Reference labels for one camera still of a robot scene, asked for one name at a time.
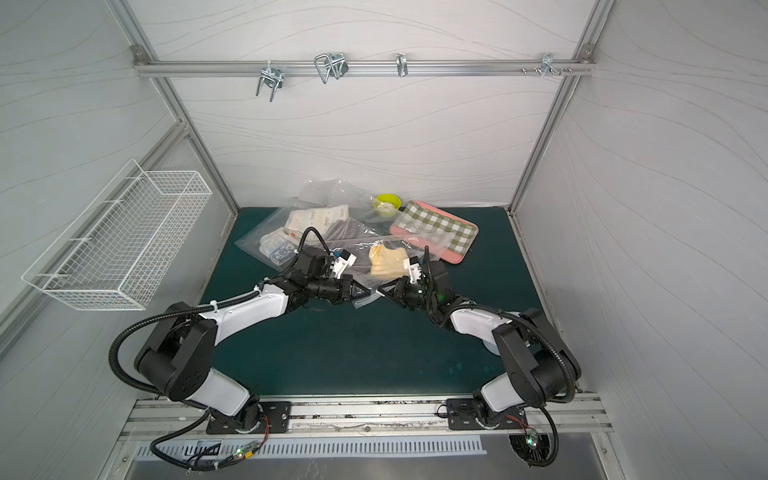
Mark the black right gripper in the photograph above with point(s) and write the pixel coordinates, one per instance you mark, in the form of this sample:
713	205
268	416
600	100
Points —
400	294

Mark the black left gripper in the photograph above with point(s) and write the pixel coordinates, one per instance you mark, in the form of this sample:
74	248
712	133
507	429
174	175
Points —
346	289

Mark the yellow towel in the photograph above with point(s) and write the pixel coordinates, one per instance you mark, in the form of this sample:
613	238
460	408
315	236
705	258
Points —
386	263

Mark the clear plastic vacuum bag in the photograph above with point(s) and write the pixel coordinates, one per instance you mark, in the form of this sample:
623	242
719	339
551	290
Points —
316	194

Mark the grey towel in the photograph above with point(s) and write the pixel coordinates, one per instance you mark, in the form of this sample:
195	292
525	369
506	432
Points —
352	235

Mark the white rabbit patterned towel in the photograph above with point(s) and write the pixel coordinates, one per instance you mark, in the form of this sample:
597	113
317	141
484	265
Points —
322	218

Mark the blue patterned towel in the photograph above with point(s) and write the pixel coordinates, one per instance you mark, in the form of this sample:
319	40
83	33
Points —
279	246

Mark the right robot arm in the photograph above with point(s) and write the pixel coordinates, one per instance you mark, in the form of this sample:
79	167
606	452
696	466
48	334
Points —
539	368

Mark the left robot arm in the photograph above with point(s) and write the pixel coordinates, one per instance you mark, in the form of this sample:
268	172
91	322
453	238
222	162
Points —
177	358

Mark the green checkered folded cloth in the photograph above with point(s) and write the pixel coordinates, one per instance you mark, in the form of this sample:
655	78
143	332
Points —
421	218

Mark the green table mat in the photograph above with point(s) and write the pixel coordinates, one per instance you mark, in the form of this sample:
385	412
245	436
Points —
381	348

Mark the pink tray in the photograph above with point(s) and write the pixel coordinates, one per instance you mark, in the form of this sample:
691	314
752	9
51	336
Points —
436	247

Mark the small green bowl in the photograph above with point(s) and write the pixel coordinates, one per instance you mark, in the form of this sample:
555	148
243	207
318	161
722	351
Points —
387	205

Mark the metal u-bolt hook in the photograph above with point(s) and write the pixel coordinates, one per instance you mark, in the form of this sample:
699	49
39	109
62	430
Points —
331	65

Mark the metal u-bolt clamp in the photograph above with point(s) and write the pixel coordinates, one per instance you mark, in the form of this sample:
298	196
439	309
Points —
271	79

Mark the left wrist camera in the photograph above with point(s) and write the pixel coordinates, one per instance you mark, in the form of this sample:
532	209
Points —
343	264

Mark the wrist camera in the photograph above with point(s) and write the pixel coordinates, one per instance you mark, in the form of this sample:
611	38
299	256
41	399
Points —
415	269
343	264

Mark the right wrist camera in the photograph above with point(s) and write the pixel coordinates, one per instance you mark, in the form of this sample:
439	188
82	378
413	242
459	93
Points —
415	269

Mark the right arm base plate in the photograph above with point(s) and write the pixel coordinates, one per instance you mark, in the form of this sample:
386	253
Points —
483	414

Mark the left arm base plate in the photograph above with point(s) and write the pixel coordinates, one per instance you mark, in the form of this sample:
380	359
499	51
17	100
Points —
252	419

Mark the white slotted cable duct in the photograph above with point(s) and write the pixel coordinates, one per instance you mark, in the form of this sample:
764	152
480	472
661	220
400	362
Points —
333	447

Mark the small metal bracket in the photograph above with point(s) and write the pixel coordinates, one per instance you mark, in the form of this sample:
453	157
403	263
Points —
401	65

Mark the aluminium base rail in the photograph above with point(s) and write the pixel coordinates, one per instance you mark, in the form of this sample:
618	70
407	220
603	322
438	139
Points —
316	416

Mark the white wire basket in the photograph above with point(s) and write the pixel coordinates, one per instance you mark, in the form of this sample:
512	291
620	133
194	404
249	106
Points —
114	255

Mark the metal hook bracket right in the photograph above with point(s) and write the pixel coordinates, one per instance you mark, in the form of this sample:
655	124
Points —
548	66

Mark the aluminium crossbar rail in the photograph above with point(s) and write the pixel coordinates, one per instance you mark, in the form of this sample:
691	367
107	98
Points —
357	68

